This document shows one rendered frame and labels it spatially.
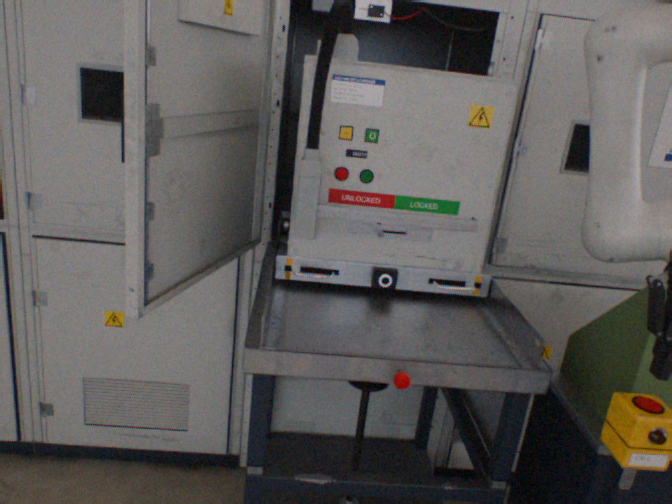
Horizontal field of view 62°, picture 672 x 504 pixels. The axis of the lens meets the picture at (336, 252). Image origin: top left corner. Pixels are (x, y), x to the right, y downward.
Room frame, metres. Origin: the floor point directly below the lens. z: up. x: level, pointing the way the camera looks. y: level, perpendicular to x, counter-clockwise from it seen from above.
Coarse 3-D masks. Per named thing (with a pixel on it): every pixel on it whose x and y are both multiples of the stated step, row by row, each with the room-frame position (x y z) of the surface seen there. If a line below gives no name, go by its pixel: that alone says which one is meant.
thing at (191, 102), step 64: (128, 0) 1.04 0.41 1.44; (192, 0) 1.20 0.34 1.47; (256, 0) 1.50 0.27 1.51; (128, 64) 1.04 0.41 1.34; (192, 64) 1.26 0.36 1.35; (256, 64) 1.59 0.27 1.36; (128, 128) 1.04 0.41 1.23; (192, 128) 1.24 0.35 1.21; (256, 128) 1.61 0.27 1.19; (128, 192) 1.04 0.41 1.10; (192, 192) 1.28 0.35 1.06; (128, 256) 1.04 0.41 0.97; (192, 256) 1.29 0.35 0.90
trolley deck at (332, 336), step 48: (288, 288) 1.28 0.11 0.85; (336, 288) 1.32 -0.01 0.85; (288, 336) 1.02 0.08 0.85; (336, 336) 1.05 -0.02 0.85; (384, 336) 1.08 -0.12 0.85; (432, 336) 1.10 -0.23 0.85; (480, 336) 1.13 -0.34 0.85; (432, 384) 0.99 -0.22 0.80; (480, 384) 1.00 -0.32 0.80; (528, 384) 1.01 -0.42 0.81
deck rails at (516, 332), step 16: (272, 272) 1.25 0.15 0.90; (272, 288) 1.26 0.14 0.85; (496, 288) 1.29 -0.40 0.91; (272, 304) 1.16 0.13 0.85; (480, 304) 1.31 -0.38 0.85; (496, 304) 1.27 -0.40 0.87; (512, 304) 1.18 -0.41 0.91; (272, 320) 1.08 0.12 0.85; (496, 320) 1.22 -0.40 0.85; (512, 320) 1.16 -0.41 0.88; (528, 320) 1.09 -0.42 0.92; (272, 336) 1.01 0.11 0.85; (512, 336) 1.14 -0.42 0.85; (528, 336) 1.07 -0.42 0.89; (512, 352) 1.06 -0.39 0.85; (528, 352) 1.05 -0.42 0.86; (528, 368) 1.00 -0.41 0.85
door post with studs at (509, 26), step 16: (512, 0) 1.69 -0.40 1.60; (512, 16) 1.69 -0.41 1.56; (496, 32) 1.69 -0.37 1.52; (512, 32) 1.69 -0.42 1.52; (496, 48) 1.69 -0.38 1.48; (512, 48) 1.69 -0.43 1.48; (496, 64) 1.69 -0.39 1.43; (512, 64) 1.69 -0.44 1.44; (432, 432) 1.69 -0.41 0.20; (432, 448) 1.69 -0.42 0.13; (432, 464) 1.69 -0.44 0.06
